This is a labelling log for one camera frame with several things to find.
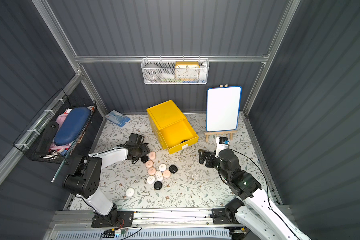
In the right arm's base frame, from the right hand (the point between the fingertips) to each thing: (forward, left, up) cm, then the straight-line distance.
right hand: (210, 150), depth 72 cm
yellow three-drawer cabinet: (+16, +21, -2) cm, 27 cm away
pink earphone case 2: (-2, +32, -22) cm, 39 cm away
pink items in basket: (-4, +70, +7) cm, 70 cm away
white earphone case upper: (+1, +26, -22) cm, 34 cm away
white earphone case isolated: (-14, +43, -21) cm, 50 cm away
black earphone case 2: (0, +20, -21) cm, 29 cm away
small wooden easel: (+23, -3, -17) cm, 28 cm away
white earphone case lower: (-7, +32, -21) cm, 39 cm away
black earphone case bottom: (-10, +28, -23) cm, 37 cm away
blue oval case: (+7, +63, +13) cm, 65 cm away
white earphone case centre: (-5, +27, -21) cm, 35 cm away
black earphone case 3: (+8, +13, -4) cm, 16 cm away
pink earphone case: (+3, +35, -21) cm, 41 cm away
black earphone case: (+6, +38, -21) cm, 44 cm away
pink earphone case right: (-3, +23, -21) cm, 32 cm away
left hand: (+11, +38, -21) cm, 45 cm away
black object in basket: (-1, +72, +11) cm, 73 cm away
